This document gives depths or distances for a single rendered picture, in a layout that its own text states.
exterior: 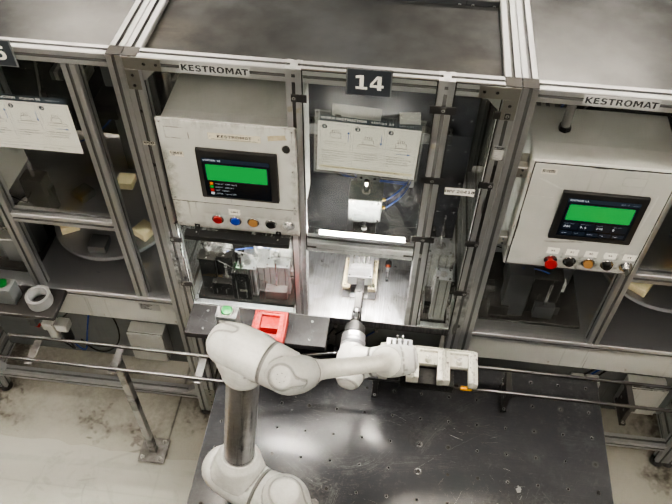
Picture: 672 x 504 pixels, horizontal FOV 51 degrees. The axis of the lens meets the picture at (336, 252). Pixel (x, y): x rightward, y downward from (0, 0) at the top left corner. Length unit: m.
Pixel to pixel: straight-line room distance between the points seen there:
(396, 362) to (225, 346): 0.66
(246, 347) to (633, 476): 2.25
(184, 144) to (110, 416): 1.84
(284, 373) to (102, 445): 1.87
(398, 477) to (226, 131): 1.38
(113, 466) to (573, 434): 2.05
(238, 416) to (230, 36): 1.11
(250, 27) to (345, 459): 1.54
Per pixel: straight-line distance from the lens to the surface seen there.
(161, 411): 3.66
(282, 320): 2.68
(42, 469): 3.68
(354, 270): 2.74
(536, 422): 2.89
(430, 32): 2.18
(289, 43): 2.11
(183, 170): 2.29
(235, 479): 2.41
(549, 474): 2.81
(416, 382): 2.69
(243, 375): 2.00
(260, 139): 2.13
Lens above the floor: 3.15
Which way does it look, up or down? 49 degrees down
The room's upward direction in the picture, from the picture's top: 1 degrees clockwise
